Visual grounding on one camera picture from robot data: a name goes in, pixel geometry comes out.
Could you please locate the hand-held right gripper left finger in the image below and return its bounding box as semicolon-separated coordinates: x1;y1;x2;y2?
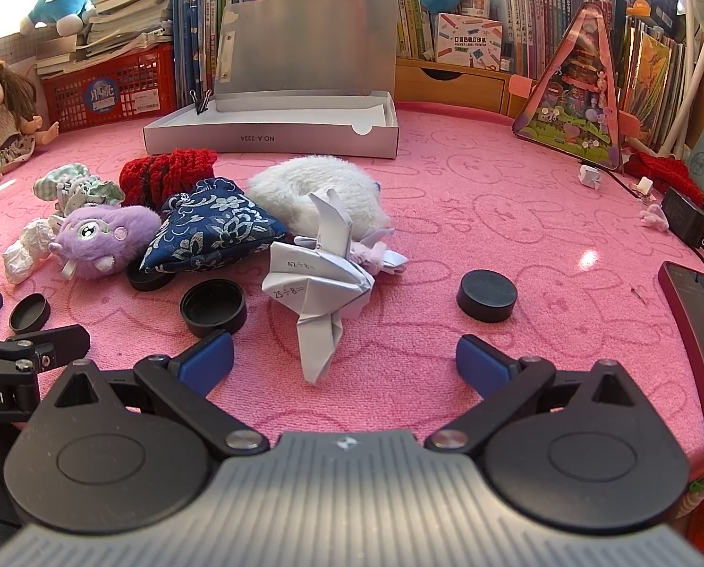
33;331;271;462

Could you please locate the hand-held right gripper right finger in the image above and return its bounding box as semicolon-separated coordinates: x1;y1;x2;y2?
424;334;671;462

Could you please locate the small black lid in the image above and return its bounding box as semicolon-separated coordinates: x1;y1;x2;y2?
8;294;51;333

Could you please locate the black plastic cap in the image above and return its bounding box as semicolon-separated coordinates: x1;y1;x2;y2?
457;270;519;323
179;282;248;339

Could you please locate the white paper ball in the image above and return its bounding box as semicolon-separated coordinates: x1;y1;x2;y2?
2;216;58;284

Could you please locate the large paper origami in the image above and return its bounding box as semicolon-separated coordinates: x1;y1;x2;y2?
262;241;376;385

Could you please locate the purple plush toy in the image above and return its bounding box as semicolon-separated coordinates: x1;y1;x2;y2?
51;204;162;280

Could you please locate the blue floral fabric pouch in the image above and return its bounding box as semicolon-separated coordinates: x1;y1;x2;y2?
139;177;288;275

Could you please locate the green checked fabric scrunchie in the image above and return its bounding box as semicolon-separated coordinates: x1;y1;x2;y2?
33;162;127;216

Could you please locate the small pink fuzzy toy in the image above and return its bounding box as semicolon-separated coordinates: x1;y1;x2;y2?
350;227;388;275

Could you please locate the small paper origami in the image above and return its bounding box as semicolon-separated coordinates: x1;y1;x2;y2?
307;186;408;275

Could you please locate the red knitted cloth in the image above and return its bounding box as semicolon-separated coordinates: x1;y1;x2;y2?
119;149;218;207
623;150;704;205

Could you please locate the grey file box with lid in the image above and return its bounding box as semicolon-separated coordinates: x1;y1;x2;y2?
142;0;400;159

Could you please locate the black plastic lid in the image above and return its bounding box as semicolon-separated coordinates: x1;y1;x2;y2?
126;260;178;292

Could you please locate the pink rabbit print table mat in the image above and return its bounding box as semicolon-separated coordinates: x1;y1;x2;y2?
0;100;704;485

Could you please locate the dark red phone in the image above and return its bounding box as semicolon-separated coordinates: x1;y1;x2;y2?
659;260;704;444

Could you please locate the black power adapter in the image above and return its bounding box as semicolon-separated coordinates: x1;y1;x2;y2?
662;187;704;266

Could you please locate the grey gridded board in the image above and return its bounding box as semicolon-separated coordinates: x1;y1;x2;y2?
0;34;78;80

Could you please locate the red plastic crate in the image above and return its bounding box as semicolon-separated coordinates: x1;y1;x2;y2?
42;44;178;134

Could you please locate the wooden drawer organizer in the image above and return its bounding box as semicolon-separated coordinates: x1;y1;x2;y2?
394;58;526;116

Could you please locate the pink triangular toy house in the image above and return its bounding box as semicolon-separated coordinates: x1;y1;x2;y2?
511;1;645;173

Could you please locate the blue and white plush toy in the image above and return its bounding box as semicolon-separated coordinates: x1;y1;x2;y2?
20;0;102;36

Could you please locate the stack of worn books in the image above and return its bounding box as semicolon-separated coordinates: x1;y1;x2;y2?
36;0;176;77

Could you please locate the row of blue workbooks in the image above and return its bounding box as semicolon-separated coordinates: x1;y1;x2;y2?
173;0;235;113

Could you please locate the white label printer box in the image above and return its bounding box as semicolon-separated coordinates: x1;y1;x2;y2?
434;12;503;66

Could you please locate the row of thin picture books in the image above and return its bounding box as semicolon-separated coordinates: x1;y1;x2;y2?
614;12;689;151

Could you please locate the row of shelf books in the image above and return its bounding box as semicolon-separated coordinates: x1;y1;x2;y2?
366;0;624;80

